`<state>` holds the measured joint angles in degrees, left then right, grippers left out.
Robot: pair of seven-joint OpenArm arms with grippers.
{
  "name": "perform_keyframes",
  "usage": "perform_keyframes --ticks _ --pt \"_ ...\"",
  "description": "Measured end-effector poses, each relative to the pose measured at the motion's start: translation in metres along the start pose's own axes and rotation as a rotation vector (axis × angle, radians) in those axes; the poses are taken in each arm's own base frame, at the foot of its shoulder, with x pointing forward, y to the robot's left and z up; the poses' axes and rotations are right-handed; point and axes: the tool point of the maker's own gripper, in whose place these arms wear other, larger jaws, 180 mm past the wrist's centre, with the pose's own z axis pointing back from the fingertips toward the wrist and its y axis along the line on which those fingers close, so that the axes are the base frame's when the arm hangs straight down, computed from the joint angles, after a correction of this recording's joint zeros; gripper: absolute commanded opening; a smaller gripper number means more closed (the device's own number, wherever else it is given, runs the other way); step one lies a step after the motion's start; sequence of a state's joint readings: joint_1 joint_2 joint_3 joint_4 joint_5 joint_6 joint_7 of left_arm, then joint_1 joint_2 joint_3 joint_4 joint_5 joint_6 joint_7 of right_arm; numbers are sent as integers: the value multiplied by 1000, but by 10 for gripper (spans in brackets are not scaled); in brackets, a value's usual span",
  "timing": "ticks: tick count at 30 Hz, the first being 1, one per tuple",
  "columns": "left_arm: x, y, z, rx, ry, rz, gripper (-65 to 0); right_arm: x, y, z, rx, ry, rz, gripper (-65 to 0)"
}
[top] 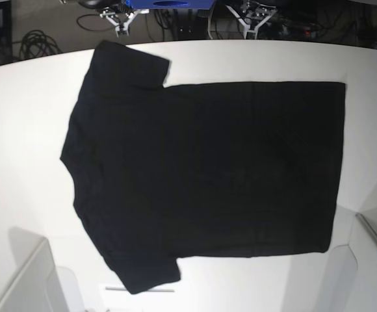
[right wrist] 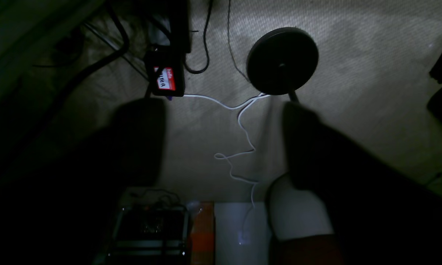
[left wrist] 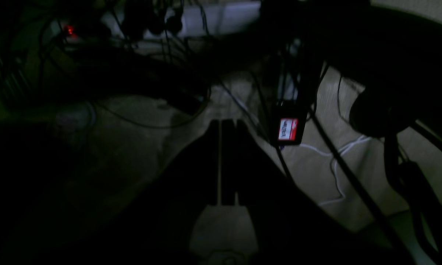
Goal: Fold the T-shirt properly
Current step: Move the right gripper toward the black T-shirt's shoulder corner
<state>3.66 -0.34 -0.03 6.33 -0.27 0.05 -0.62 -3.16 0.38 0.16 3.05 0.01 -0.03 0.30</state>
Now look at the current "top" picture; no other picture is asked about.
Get black T-shirt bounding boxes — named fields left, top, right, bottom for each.
left=60, top=41, right=346, bottom=294

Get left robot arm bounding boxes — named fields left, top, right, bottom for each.
left=226, top=1, right=278, bottom=40

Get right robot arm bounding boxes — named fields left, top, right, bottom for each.
left=98, top=6, right=146, bottom=37

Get blue box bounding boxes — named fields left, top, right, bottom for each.
left=125, top=0, right=215, bottom=10

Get grey monitor edge left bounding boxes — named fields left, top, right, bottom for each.
left=0, top=238, right=70, bottom=312

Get coiled black cable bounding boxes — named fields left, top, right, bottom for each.
left=18, top=29, right=59, bottom=60

